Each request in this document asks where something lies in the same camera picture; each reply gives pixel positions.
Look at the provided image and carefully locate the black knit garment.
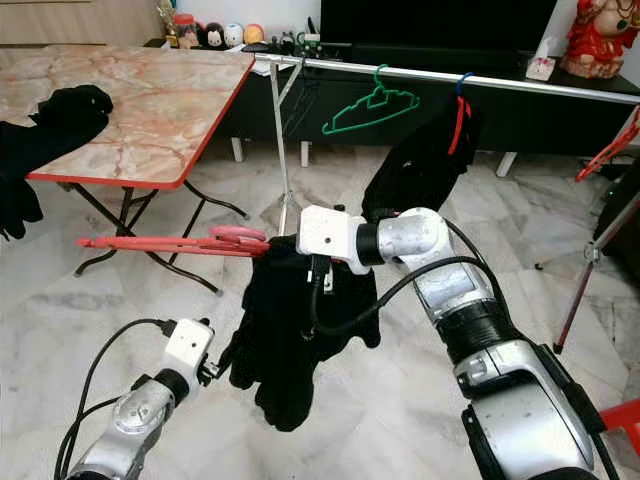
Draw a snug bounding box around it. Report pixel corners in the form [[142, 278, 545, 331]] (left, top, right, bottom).
[[218, 235, 381, 433]]

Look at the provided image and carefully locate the red plastic stool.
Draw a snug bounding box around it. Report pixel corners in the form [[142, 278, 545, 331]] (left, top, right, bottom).
[[598, 398, 640, 456]]

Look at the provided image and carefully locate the red clothes hanger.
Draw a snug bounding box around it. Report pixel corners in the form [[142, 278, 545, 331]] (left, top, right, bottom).
[[575, 110, 640, 183], [76, 225, 271, 259]]

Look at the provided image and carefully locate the black garment with red trim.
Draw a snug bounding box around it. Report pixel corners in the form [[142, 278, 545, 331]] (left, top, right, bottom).
[[360, 92, 483, 223]]

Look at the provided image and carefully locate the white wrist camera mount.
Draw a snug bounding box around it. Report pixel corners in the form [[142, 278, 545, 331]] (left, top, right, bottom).
[[297, 205, 376, 276], [163, 318, 216, 389]]

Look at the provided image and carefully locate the red lid jar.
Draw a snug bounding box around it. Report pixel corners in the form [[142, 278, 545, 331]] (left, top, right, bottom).
[[172, 14, 199, 49]]

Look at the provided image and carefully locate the gold blue trophy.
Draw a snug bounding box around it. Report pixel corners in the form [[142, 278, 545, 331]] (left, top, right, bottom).
[[158, 0, 181, 49]]

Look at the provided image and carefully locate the red gold figurine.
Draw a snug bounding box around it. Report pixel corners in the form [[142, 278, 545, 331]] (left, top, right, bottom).
[[560, 0, 640, 79]]

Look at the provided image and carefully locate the green clothes hanger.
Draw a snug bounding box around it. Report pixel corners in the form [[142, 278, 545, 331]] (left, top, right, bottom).
[[322, 64, 421, 136]]

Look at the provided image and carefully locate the black round plush toy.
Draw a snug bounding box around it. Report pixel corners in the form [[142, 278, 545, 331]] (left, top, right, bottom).
[[201, 23, 227, 49]]

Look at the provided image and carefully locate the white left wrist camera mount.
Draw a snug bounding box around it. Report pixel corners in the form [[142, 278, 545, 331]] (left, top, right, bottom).
[[163, 318, 216, 389]]

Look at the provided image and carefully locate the light wooden cabinet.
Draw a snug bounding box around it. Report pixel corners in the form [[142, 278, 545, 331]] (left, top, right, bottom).
[[0, 0, 166, 49]]

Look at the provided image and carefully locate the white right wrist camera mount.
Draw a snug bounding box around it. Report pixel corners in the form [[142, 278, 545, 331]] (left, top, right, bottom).
[[297, 205, 376, 276]]

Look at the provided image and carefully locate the marble pattern folding table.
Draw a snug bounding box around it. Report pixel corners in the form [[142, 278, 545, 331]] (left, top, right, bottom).
[[0, 45, 258, 296]]

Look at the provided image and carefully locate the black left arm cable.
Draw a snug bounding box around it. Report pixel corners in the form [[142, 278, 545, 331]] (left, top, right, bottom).
[[55, 318, 179, 480]]

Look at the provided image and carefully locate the black television cabinet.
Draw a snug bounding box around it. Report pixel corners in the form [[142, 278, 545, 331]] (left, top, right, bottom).
[[230, 38, 640, 179]]

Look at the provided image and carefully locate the black flat television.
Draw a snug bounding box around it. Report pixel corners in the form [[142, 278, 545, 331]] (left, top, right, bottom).
[[320, 0, 556, 51]]

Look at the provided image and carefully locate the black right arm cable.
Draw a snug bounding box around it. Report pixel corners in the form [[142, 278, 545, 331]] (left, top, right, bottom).
[[308, 255, 501, 338]]

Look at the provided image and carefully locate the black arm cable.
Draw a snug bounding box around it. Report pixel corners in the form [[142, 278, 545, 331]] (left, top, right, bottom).
[[55, 318, 179, 480], [308, 255, 501, 338]]

